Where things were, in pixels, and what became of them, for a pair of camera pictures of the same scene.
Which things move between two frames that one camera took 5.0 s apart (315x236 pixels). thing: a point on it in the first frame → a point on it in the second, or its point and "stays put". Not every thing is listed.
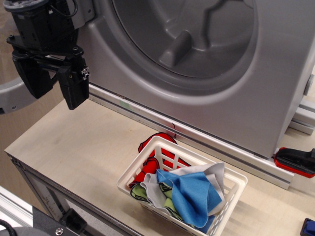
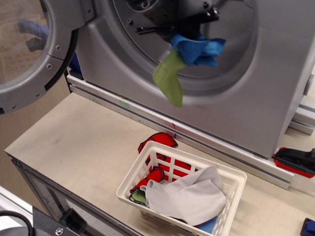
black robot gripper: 47,34 → 171,17
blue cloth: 194,196 → 198,50
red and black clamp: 299,162 stays put
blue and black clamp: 308,228 stays put
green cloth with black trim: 139,191 → 139,196
